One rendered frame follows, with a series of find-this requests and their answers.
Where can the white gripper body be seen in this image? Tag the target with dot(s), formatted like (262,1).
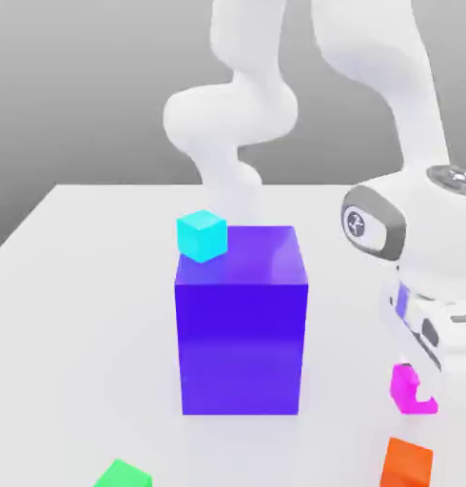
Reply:
(406,340)

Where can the small orange cube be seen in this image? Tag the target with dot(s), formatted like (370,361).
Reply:
(406,464)

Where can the small green cube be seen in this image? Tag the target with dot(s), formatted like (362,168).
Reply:
(122,475)

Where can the small magenta cube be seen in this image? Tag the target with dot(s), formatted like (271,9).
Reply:
(403,388)

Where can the large blue box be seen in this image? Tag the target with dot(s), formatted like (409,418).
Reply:
(240,342)

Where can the small cyan cube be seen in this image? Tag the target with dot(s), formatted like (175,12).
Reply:
(201,236)

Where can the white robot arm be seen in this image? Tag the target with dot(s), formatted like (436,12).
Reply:
(233,114)

